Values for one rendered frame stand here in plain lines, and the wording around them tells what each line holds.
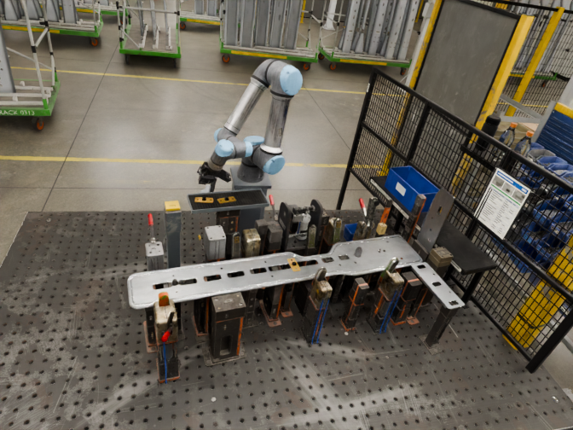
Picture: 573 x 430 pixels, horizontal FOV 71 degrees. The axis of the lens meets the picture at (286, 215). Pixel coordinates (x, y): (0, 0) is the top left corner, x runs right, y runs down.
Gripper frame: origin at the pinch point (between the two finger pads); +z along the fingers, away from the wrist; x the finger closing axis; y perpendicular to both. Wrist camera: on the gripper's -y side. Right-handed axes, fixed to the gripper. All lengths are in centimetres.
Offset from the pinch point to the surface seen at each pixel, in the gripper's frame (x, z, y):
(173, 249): 29.4, 11.1, 16.1
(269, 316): 67, 5, -25
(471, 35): -135, -68, -223
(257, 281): 58, -17, -10
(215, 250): 40.5, -10.8, 4.1
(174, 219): 22.7, -5.5, 19.5
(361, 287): 67, -31, -54
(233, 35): -558, 264, -207
